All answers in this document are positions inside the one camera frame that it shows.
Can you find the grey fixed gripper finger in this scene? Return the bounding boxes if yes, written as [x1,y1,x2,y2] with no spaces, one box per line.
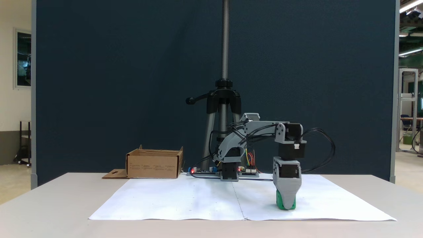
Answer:
[274,180,302,210]

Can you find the green dice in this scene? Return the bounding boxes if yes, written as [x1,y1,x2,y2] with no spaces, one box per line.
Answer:
[276,191,296,211]

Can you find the white paper sheet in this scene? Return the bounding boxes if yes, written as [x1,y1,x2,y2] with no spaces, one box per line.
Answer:
[89,174,245,221]
[232,174,397,221]

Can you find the circuit board with blue parts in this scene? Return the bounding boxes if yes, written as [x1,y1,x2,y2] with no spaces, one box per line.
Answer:
[186,167,219,177]

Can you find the brown cardboard box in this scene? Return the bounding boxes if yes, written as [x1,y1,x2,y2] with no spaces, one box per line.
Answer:
[102,144,184,179]

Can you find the black and grey tripod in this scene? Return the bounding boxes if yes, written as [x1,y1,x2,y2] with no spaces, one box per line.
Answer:
[185,0,244,172]

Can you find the ceiling light strip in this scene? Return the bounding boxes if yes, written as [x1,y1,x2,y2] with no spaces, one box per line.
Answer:
[399,48,423,57]
[399,0,423,14]

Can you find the dark blue partition panel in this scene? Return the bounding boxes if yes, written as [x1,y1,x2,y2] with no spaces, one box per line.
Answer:
[31,0,401,189]

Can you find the black wheeled cart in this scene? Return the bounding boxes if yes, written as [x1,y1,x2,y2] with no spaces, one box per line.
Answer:
[13,120,32,168]

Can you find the circuit board with coloured wires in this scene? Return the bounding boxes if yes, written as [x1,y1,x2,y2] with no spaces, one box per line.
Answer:
[238,166,260,178]

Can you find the black gripper motor cable loop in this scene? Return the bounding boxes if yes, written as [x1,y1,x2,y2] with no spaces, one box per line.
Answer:
[301,128,336,175]

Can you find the black arm motor cable loop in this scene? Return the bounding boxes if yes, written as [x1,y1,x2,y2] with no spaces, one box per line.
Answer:
[209,121,282,166]

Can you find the aluminium frame rack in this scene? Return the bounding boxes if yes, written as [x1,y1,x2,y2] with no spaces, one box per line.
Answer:
[398,68,419,153]

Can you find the framed wall window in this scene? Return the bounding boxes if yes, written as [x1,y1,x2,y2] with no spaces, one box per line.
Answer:
[13,28,32,90]

